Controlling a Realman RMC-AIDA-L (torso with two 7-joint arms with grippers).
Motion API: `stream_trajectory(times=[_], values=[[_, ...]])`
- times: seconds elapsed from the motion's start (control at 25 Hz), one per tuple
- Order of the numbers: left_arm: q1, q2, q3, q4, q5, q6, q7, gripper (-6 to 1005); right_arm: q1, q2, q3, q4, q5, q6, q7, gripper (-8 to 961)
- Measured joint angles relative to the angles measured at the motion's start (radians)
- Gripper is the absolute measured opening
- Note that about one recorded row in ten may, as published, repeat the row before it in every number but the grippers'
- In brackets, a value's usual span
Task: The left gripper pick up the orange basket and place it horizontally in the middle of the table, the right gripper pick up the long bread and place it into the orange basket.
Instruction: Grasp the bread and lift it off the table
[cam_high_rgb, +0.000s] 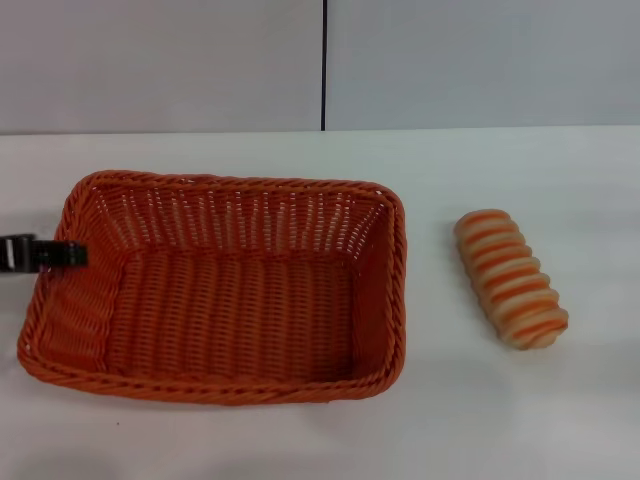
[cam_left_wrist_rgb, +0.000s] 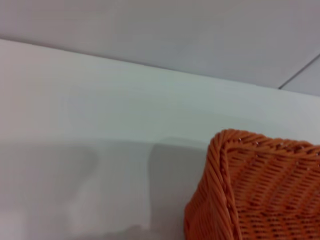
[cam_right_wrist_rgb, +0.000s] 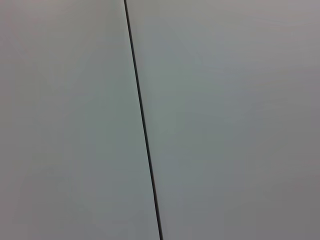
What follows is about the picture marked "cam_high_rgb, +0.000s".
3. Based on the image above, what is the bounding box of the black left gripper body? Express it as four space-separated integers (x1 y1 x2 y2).
0 233 36 274

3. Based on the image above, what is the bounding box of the orange woven plastic basket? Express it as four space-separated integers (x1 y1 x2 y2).
16 170 406 407

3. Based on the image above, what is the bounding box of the orange striped bread roll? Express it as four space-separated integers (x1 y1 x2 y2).
453 208 570 350

